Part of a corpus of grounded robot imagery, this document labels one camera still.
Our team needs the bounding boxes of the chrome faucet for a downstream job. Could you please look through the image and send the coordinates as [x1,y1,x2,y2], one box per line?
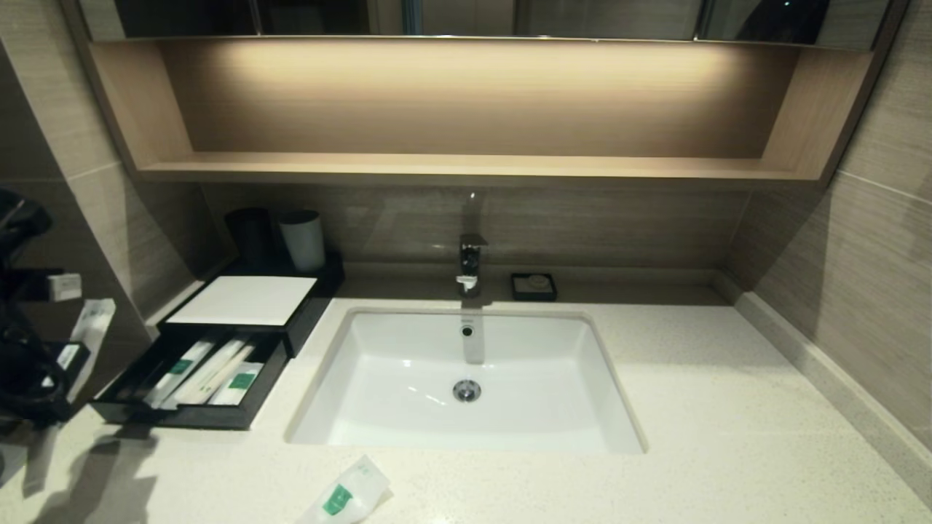
[456,191,490,297]

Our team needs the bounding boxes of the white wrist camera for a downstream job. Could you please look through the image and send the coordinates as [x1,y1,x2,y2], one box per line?
[45,273,83,302]

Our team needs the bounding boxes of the wide long frosted packet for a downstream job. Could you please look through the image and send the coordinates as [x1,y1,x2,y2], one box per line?
[22,297,117,497]

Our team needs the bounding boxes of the grey cup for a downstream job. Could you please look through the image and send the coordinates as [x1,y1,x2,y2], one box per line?
[278,210,326,273]

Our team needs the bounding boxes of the slim long toothbrush packet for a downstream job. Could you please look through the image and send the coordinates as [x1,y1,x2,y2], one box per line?
[142,338,216,408]

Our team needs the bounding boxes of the small square frosted packet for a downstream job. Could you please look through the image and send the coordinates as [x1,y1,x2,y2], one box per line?
[297,455,394,524]

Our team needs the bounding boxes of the long white stick packet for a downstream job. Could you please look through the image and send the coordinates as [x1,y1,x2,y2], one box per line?
[167,337,245,408]
[191,344,257,405]

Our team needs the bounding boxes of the mirror cabinet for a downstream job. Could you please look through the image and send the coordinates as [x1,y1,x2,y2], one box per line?
[76,0,907,50]

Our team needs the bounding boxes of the flat white green-label sachet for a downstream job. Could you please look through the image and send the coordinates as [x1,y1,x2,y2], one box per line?
[208,362,264,406]

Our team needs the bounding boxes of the white sink basin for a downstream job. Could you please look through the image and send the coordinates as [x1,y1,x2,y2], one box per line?
[285,307,647,456]

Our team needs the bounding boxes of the black cup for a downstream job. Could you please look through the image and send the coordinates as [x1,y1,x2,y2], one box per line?
[224,207,280,269]

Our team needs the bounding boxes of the black soap dish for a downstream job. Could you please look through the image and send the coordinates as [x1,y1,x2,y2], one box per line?
[510,272,558,302]

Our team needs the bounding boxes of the black pull-out drawer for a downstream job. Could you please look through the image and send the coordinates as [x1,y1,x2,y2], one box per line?
[87,324,293,432]

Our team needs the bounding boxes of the wooden wall niche shelf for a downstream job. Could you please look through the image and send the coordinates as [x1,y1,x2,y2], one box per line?
[62,33,878,186]

